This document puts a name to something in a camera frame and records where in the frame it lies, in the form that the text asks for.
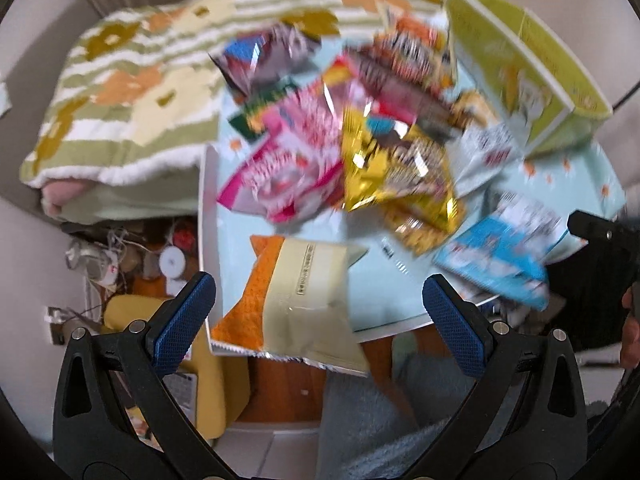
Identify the floral striped blanket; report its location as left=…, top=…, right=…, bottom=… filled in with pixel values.
left=20, top=0, right=442, bottom=188

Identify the yellow cushion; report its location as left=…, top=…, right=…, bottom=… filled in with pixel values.
left=104, top=295, right=250, bottom=440

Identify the pink striped snack bag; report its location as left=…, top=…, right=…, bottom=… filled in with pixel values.
left=217, top=81, right=350, bottom=223

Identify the yellow gold snack bag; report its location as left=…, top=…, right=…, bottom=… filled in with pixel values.
left=342, top=106, right=465, bottom=256

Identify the green cardboard box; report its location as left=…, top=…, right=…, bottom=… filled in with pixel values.
left=445, top=0, right=613, bottom=157

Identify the dark green cracker packet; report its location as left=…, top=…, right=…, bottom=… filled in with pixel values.
left=228, top=79, right=298, bottom=143

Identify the white round tape roll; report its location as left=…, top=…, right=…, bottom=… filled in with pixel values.
left=158, top=246, right=186, bottom=280

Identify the white grey snack bag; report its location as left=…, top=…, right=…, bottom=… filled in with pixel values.
left=445, top=122, right=522, bottom=197

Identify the orange cream snack packet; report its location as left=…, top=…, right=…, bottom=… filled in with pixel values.
left=209, top=235, right=370, bottom=377

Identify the blue white snack bag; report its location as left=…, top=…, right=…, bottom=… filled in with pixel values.
left=434, top=185, right=570, bottom=311

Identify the red brown snack bag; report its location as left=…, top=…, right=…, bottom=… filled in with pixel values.
left=343, top=9, right=458, bottom=125

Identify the person's right hand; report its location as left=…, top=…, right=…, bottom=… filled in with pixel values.
left=620, top=288, right=640, bottom=370

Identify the grey fuzzy rug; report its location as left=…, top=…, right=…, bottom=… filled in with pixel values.
left=314, top=333, right=474, bottom=479

